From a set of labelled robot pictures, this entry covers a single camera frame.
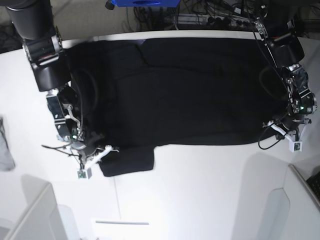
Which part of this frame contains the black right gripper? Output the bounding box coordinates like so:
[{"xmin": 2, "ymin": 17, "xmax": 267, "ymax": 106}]
[{"xmin": 71, "ymin": 136, "xmax": 105, "ymax": 160}]

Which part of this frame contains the white power strip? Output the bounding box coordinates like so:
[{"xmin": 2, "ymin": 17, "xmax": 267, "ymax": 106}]
[{"xmin": 164, "ymin": 13, "xmax": 250, "ymax": 28}]

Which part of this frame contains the black T-shirt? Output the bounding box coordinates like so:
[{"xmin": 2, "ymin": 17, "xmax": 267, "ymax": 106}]
[{"xmin": 66, "ymin": 38, "xmax": 288, "ymax": 177}]

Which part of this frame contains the white bin lower right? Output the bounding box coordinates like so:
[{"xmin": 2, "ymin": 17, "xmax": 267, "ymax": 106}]
[{"xmin": 257, "ymin": 164, "xmax": 320, "ymax": 240}]

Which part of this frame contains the black keyboard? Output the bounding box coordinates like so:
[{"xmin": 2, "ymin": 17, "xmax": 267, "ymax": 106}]
[{"xmin": 306, "ymin": 173, "xmax": 320, "ymax": 200}]

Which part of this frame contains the blue box at top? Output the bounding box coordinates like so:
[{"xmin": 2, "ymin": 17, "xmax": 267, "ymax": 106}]
[{"xmin": 110, "ymin": 0, "xmax": 180, "ymax": 8}]

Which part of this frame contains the white bin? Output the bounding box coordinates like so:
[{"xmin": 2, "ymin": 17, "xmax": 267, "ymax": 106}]
[
  {"xmin": 257, "ymin": 164, "xmax": 320, "ymax": 240},
  {"xmin": 4, "ymin": 182, "xmax": 68, "ymax": 240}
]

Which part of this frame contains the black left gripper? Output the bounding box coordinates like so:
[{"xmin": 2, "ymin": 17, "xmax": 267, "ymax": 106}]
[{"xmin": 279, "ymin": 113, "xmax": 306, "ymax": 134}]

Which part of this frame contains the white bin lower left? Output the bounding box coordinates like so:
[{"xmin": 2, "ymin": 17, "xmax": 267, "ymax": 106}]
[{"xmin": 4, "ymin": 182, "xmax": 68, "ymax": 240}]

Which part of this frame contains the grey cloth at left edge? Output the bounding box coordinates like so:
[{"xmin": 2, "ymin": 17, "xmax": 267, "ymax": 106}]
[{"xmin": 0, "ymin": 116, "xmax": 16, "ymax": 172}]

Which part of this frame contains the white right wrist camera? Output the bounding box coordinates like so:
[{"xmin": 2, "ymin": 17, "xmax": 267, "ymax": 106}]
[{"xmin": 77, "ymin": 145, "xmax": 119, "ymax": 180}]

